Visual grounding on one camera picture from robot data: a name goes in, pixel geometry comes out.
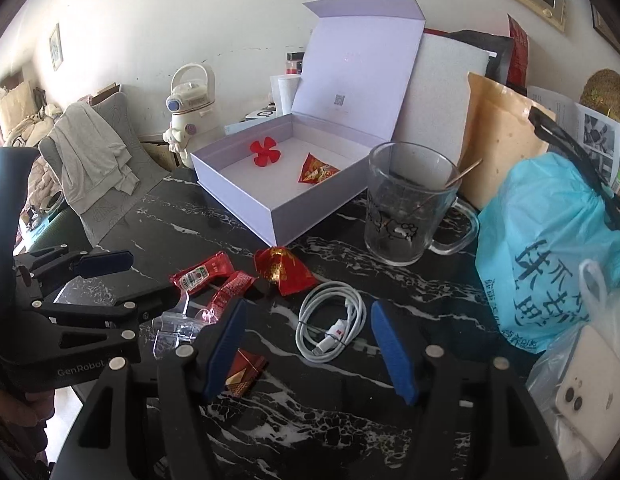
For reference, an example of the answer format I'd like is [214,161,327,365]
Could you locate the white plastic bag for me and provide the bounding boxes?
[526,259,620,466]

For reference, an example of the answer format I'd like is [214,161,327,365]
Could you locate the person's left hand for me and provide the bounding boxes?
[0,385,57,431]

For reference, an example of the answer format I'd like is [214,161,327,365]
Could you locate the white charging cable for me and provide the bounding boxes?
[295,281,367,363]

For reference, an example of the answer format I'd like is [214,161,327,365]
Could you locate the red ketchup packet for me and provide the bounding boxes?
[169,252,231,292]

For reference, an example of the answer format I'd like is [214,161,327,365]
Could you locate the grey cushioned chair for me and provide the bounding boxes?
[38,85,171,247]

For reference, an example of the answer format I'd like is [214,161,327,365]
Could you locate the brown kraft paper pouch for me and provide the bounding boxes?
[459,72,559,212]

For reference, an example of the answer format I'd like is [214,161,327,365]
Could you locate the red printed snack packet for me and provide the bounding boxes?
[298,151,341,184]

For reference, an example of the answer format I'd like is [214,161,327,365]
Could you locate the black bag strap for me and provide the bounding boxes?
[528,106,620,247]

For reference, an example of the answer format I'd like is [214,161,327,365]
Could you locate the beige clothing pile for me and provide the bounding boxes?
[19,156,67,222]

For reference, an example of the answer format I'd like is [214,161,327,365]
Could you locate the white astronaut kettle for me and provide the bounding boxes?
[162,63,217,169]

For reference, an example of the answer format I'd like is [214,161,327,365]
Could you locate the black box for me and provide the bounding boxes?
[449,29,513,85]

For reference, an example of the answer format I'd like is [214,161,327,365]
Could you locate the woven straw hat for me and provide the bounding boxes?
[581,68,620,117]

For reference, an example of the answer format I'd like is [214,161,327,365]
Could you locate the red foil bag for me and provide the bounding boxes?
[506,14,531,87]

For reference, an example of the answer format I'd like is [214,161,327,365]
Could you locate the maroon chocolate packet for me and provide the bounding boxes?
[224,349,269,399]

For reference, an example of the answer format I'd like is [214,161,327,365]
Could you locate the blue plastic bag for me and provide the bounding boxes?
[476,152,620,354]

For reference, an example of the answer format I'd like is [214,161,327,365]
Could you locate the cardboard box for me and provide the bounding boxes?
[91,82,124,104]

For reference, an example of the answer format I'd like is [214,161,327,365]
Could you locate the red plastic flower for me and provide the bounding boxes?
[249,136,281,168]

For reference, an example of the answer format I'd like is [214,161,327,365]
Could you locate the white paper cup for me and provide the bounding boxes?
[270,74,303,117]

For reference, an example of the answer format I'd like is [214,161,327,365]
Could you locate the printed paper sheets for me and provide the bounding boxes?
[527,85,620,188]

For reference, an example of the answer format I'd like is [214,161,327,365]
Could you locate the beige pillows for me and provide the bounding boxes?
[0,79,47,153]

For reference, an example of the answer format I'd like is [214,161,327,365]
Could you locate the clear plastic piece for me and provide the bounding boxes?
[152,289,211,358]

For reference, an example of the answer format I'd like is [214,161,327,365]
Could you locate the white foam board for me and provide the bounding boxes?
[394,32,491,167]

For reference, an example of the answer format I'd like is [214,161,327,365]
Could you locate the glass mug with cat print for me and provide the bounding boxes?
[365,142,481,267]

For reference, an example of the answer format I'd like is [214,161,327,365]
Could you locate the white gift box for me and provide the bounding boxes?
[190,0,427,249]

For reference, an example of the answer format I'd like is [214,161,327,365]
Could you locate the long red candy wrapper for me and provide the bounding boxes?
[209,270,257,322]

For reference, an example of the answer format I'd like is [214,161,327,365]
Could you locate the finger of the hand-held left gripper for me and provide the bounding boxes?
[19,282,187,361]
[14,244,136,283]

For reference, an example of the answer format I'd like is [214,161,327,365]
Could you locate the grey cloth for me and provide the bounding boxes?
[52,102,142,214]

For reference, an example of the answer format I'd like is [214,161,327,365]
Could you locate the thin wooden stick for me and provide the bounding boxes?
[414,157,483,217]

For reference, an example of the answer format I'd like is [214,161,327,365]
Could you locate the white smartphone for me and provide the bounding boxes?
[554,324,620,462]

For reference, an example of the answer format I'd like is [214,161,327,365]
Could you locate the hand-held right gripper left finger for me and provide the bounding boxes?
[65,299,249,480]

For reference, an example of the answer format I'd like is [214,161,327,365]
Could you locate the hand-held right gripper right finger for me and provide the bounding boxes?
[371,299,558,480]

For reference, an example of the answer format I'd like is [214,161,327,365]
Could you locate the flat light blue box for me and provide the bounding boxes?
[224,108,281,137]

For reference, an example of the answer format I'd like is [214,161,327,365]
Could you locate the red gold foil packet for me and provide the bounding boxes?
[253,246,316,297]

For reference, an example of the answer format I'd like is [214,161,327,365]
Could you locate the small wall picture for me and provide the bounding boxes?
[48,23,62,72]

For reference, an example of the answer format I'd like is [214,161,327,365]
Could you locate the dark framed picture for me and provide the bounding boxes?
[591,4,620,48]

